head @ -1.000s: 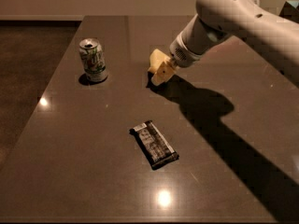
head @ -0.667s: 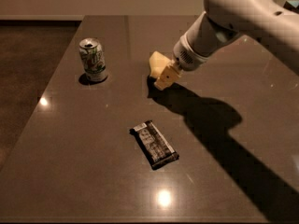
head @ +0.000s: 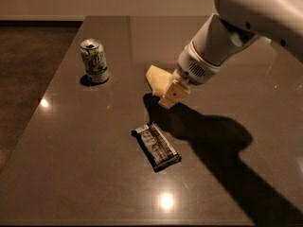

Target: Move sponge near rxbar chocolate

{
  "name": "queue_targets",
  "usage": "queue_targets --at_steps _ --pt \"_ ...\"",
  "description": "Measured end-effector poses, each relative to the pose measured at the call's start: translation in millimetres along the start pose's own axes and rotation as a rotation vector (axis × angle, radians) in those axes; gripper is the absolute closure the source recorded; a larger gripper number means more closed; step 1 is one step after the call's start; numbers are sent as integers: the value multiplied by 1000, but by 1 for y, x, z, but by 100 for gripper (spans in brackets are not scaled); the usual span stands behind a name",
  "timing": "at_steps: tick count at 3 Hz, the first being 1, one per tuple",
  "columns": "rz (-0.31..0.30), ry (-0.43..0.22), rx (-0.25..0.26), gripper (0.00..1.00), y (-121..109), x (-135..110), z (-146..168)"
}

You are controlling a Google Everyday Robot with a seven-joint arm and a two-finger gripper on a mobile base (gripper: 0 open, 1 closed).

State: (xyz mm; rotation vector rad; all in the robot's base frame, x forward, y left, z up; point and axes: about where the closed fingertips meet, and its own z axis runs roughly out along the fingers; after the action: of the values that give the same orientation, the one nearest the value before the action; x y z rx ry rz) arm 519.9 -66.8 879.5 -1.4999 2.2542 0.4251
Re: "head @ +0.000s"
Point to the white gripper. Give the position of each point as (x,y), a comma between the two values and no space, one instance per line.
(195,67)

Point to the yellow sponge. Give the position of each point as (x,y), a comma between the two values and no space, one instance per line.
(158,80)

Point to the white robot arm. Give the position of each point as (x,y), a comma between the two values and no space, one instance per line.
(235,25)

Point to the black chocolate bar wrapper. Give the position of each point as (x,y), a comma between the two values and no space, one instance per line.
(156,146)

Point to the green white soda can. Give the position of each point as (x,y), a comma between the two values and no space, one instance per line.
(94,60)

